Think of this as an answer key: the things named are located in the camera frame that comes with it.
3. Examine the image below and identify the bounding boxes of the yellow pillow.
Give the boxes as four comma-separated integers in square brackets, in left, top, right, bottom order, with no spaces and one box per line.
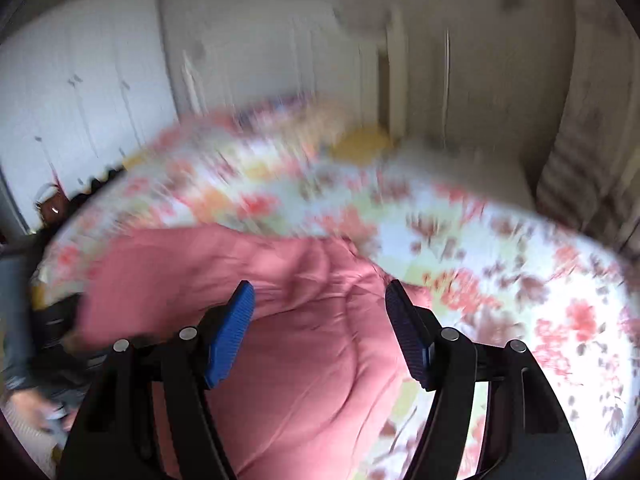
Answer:
[332,127,397,162]

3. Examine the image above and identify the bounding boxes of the brown bag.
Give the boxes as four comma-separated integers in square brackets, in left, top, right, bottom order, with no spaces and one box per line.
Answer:
[34,182,72,225]

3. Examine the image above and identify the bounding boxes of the white headboard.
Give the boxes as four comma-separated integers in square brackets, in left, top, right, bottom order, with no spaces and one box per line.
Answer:
[160,0,407,137]

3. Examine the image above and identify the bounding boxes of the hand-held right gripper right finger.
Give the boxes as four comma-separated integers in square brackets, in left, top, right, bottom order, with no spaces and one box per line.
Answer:
[384,279,587,480]

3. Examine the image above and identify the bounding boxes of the white wardrobe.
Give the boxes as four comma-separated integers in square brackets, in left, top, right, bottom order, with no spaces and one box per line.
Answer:
[0,0,179,235]

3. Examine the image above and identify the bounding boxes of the cream floral pillow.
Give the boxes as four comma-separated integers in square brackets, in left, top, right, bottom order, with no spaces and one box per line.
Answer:
[295,100,357,152]

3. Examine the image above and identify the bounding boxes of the pink quilt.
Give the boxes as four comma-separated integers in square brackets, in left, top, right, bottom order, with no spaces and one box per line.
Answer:
[75,225,437,480]

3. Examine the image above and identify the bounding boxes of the sailboat print curtain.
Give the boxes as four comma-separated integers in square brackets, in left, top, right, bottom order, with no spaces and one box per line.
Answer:
[535,0,640,257]

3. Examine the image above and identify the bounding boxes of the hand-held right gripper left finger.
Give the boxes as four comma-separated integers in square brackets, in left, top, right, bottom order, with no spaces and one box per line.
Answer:
[56,280,257,480]

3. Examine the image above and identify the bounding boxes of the white nightstand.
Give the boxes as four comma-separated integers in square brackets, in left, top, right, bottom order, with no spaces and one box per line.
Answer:
[399,141,537,207]

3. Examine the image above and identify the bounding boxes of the person's left hand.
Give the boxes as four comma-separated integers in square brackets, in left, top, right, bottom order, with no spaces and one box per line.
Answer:
[7,386,71,435]

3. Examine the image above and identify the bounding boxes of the floral bed sheet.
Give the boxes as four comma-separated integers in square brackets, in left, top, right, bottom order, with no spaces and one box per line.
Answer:
[30,107,640,480]

